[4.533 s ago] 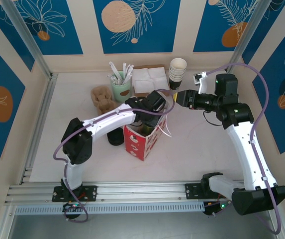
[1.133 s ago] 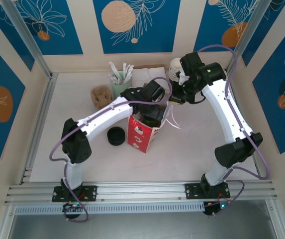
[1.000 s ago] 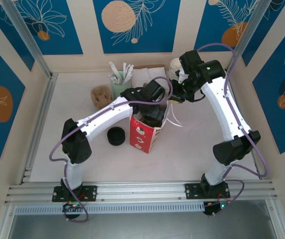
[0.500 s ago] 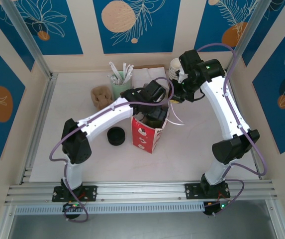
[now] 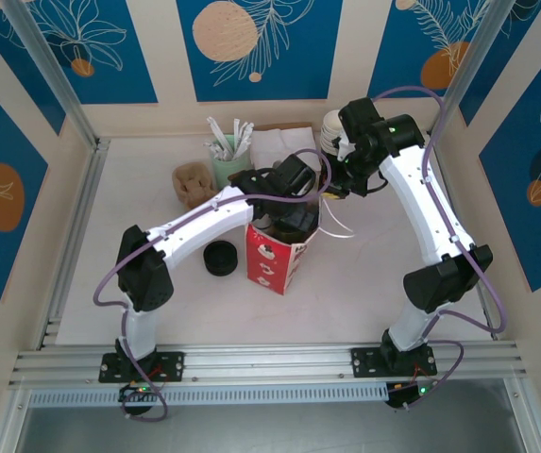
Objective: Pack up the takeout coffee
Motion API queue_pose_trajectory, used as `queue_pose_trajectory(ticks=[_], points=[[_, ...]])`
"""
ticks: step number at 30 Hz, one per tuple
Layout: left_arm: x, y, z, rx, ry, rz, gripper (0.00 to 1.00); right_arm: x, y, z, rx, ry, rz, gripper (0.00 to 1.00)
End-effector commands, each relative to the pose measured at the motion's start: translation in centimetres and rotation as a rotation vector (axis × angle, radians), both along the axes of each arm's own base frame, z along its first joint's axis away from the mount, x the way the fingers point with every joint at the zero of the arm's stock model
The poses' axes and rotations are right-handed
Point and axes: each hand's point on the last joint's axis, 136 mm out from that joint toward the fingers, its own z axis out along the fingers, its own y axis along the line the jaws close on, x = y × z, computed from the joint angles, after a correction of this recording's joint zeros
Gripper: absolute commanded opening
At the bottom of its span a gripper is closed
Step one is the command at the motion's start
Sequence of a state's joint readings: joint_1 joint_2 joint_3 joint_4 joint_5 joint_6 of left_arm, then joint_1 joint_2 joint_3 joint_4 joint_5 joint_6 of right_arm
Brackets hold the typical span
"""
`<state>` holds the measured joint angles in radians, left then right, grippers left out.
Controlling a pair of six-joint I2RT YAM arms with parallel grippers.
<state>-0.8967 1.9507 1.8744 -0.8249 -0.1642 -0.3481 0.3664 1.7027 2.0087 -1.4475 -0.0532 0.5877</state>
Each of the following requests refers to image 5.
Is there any aluminium table edge rail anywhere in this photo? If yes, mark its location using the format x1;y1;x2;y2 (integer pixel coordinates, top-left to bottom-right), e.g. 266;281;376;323
432;134;503;342
38;138;112;351

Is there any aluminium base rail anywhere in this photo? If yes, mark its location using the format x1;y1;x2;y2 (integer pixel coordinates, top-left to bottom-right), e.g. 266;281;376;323
8;340;529;386

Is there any brown cardboard napkin box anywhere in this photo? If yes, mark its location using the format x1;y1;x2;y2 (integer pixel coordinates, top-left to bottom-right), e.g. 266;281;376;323
250;123;324;183

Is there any aluminium frame post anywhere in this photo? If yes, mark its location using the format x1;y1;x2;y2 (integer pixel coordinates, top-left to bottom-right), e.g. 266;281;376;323
3;0;100;151
429;0;512;139

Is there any black cup lid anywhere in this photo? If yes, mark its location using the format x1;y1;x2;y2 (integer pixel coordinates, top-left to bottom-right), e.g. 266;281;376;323
202;240;241;277

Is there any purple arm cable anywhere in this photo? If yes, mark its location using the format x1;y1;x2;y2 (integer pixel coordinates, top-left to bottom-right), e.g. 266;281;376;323
93;148;333;422
372;86;508;411

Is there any aluminium frame beam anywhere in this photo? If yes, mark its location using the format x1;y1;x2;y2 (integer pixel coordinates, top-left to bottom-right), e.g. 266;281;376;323
503;377;541;453
0;384;33;453

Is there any black controller board green light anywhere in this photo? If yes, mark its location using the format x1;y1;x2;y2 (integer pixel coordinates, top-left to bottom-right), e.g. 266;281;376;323
117;382;158;405
386;381;436;411

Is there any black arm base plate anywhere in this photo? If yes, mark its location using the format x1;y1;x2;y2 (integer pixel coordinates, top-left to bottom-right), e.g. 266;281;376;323
98;351;186;383
350;346;439;378

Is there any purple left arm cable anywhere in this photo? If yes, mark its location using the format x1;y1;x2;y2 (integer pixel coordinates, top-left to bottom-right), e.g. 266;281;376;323
93;148;333;422

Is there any white paper bag red print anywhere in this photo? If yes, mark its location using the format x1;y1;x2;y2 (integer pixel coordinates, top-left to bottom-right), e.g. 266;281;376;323
244;197;356;299

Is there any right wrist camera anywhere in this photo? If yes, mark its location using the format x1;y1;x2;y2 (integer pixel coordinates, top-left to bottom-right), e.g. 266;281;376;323
336;136;359;162

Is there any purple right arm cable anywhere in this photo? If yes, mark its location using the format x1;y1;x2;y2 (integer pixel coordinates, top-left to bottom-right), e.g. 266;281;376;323
372;86;508;411

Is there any white paper napkin stack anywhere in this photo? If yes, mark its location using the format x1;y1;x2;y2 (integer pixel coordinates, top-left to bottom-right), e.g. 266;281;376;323
250;127;322;171

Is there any grey slotted cable duct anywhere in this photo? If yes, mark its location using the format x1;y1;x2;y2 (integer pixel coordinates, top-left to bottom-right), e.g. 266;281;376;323
27;381;390;408

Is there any mint green straw holder cup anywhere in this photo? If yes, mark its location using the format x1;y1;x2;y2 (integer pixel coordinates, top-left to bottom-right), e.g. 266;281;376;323
211;141;254;188

